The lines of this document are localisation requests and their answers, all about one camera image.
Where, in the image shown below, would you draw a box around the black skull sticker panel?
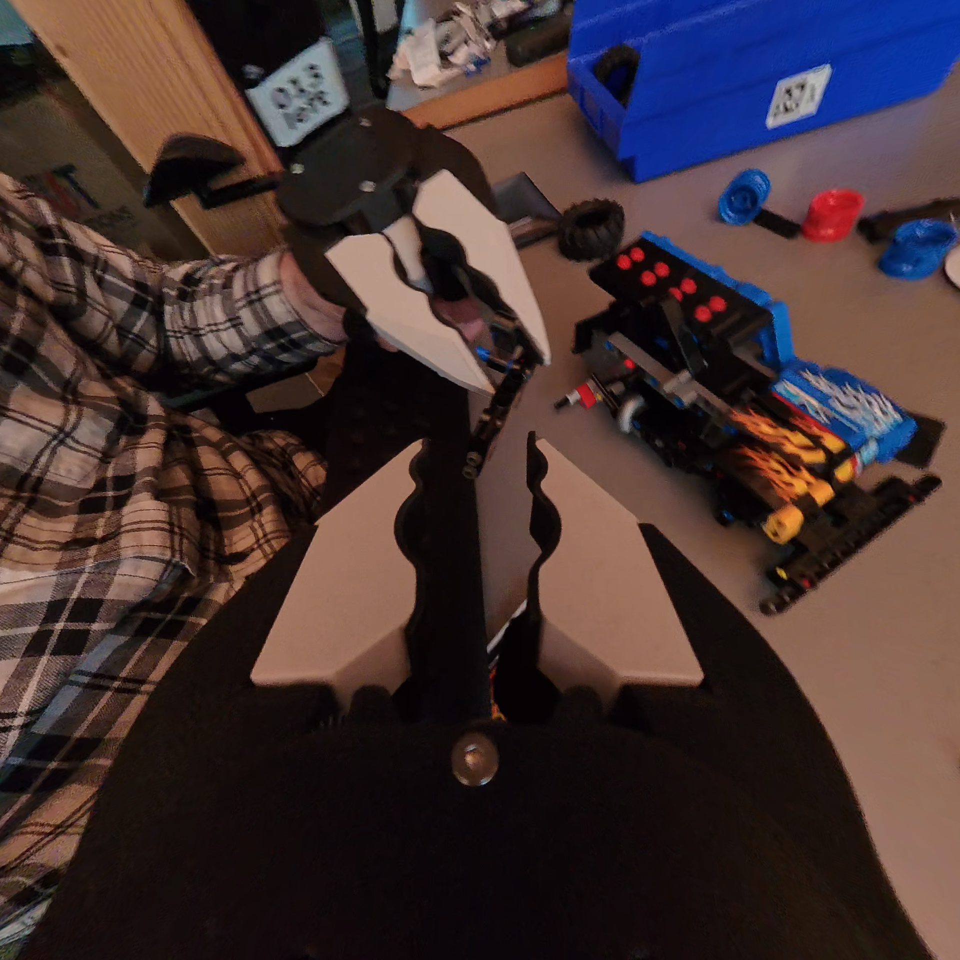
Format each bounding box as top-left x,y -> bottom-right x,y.
461,296 -> 547,481

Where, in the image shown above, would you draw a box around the person's left forearm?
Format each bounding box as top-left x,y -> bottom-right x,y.
0,172 -> 346,391

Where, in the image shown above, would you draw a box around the black dotted mat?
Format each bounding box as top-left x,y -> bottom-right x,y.
318,330 -> 492,725

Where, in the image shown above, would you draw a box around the white paper slips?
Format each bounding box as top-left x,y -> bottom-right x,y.
390,0 -> 526,87

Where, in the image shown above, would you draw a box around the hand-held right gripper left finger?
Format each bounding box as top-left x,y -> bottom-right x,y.
251,438 -> 432,710

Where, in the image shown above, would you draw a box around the person's plaid shirt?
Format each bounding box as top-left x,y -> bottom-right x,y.
0,375 -> 331,924

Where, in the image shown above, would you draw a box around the black rubber tyre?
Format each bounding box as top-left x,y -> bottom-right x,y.
592,43 -> 641,106
556,197 -> 626,264

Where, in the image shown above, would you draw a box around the wooden edged table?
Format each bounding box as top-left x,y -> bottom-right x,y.
386,0 -> 571,129

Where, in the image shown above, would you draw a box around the red wheel hub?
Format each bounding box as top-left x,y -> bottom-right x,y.
801,189 -> 865,243

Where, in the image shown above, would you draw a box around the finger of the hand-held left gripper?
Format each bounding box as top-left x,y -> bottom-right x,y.
412,168 -> 552,366
324,234 -> 496,396

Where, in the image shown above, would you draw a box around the blue wheel hub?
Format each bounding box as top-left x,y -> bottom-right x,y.
877,219 -> 960,281
716,168 -> 772,226

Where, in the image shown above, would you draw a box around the black connector block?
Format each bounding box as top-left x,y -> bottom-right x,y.
857,196 -> 960,245

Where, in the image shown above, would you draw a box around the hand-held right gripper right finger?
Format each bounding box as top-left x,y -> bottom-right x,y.
491,431 -> 706,723

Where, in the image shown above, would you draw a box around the black blue brick truck model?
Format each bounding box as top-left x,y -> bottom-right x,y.
555,231 -> 945,616

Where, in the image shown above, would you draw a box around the blue bin with tag label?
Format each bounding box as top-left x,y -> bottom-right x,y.
566,0 -> 960,185

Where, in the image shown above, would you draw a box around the dark grey panel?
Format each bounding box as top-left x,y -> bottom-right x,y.
495,172 -> 564,249

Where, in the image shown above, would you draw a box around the grey desk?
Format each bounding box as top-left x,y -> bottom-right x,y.
450,67 -> 960,960

